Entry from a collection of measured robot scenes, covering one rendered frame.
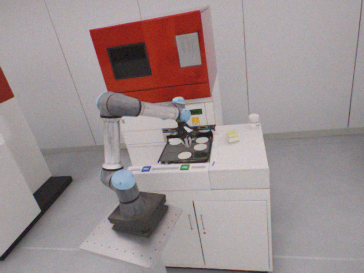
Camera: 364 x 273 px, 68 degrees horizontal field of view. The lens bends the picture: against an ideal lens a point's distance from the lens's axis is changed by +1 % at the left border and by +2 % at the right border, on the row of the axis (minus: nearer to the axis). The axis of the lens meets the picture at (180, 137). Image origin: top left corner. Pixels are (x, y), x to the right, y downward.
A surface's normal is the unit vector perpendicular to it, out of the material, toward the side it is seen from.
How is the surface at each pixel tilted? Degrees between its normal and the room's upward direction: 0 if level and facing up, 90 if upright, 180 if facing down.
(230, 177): 90
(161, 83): 90
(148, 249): 0
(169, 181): 90
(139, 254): 0
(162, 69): 90
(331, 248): 0
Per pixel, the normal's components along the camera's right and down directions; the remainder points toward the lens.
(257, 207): -0.18, 0.47
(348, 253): -0.17, -0.88
